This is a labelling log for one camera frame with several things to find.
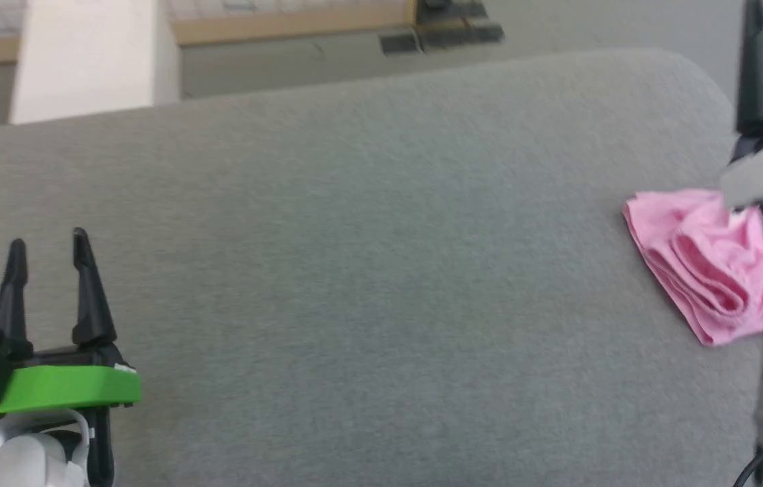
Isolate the black floor stand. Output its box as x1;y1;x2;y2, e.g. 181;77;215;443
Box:
380;0;505;56

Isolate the wooden ledge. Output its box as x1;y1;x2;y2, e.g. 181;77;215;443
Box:
0;0;417;68

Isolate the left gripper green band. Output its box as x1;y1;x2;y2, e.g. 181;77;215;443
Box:
0;228;143;486

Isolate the grey fabric sofa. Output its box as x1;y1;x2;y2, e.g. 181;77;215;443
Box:
0;47;763;487

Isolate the pink garment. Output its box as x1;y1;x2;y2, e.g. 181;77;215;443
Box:
622;189;763;347

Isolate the white pillar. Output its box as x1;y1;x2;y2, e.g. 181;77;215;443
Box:
9;0;183;126

